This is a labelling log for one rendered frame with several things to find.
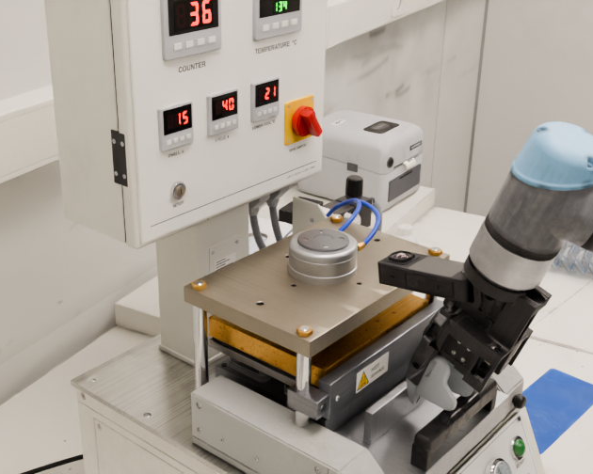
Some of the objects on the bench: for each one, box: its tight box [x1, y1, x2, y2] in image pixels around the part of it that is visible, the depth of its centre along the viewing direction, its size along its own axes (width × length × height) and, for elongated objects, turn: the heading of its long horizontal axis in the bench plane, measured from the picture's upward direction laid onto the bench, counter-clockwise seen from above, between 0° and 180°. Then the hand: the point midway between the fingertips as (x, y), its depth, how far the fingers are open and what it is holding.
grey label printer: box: [297, 110, 424, 212], centre depth 207 cm, size 25×20×17 cm
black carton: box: [279, 197, 324, 225], centre depth 186 cm, size 6×9×7 cm
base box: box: [76, 388, 545, 474], centre depth 115 cm, size 54×38×17 cm
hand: (412, 389), depth 99 cm, fingers closed, pressing on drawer
